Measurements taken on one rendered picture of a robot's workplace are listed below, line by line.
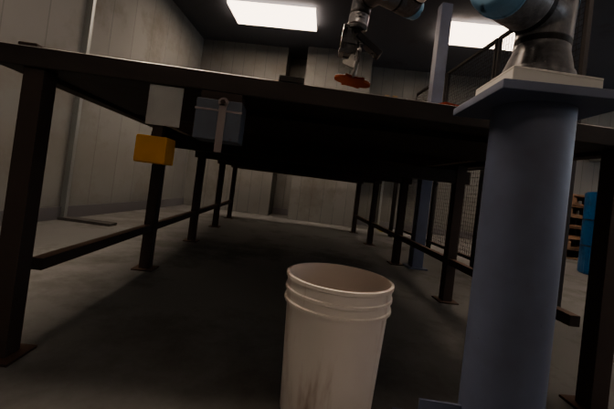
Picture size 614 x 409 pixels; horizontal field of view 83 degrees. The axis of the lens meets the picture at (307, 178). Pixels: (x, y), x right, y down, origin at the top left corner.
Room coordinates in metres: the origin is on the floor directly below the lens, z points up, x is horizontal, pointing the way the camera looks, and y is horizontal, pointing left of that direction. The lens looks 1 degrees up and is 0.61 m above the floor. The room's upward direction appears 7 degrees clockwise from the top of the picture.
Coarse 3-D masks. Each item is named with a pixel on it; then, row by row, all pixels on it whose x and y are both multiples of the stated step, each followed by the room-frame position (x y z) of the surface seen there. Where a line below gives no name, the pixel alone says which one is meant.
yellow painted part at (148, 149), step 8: (160, 128) 1.04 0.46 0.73; (136, 136) 1.00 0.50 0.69; (144, 136) 1.00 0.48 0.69; (152, 136) 1.00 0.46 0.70; (160, 136) 1.04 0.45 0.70; (136, 144) 1.00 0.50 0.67; (144, 144) 1.00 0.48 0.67; (152, 144) 1.00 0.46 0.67; (160, 144) 1.00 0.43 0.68; (168, 144) 1.02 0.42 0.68; (136, 152) 1.00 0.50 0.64; (144, 152) 1.00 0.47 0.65; (152, 152) 1.00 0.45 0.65; (160, 152) 1.00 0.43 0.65; (168, 152) 1.03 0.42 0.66; (136, 160) 1.00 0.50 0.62; (144, 160) 1.00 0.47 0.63; (152, 160) 1.00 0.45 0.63; (160, 160) 1.00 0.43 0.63; (168, 160) 1.04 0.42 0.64
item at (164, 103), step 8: (152, 88) 1.02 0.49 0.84; (160, 88) 1.03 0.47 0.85; (168, 88) 1.03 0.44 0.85; (176, 88) 1.03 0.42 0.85; (152, 96) 1.02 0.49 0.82; (160, 96) 1.03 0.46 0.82; (168, 96) 1.03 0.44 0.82; (176, 96) 1.03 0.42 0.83; (152, 104) 1.02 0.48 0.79; (160, 104) 1.03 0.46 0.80; (168, 104) 1.03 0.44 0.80; (176, 104) 1.03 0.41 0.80; (152, 112) 1.02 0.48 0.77; (160, 112) 1.03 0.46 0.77; (168, 112) 1.03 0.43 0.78; (176, 112) 1.03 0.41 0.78; (152, 120) 1.03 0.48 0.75; (160, 120) 1.03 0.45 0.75; (168, 120) 1.03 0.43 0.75; (176, 120) 1.03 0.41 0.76
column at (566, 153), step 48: (480, 96) 0.78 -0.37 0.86; (528, 96) 0.71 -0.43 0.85; (576, 96) 0.67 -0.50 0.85; (528, 144) 0.73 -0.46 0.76; (528, 192) 0.73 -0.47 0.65; (480, 240) 0.81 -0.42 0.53; (528, 240) 0.72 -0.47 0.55; (480, 288) 0.79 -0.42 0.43; (528, 288) 0.72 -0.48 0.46; (480, 336) 0.77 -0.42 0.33; (528, 336) 0.72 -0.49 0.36; (480, 384) 0.76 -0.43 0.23; (528, 384) 0.72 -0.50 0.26
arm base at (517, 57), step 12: (528, 36) 0.77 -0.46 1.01; (540, 36) 0.76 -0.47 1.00; (552, 36) 0.75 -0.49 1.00; (564, 36) 0.75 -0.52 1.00; (516, 48) 0.80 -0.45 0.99; (528, 48) 0.77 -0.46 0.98; (540, 48) 0.75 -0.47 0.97; (552, 48) 0.74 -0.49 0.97; (564, 48) 0.74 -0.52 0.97; (516, 60) 0.78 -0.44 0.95; (528, 60) 0.76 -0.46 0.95; (540, 60) 0.74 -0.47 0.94; (552, 60) 0.73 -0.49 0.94; (564, 60) 0.73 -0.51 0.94; (576, 72) 0.74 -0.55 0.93
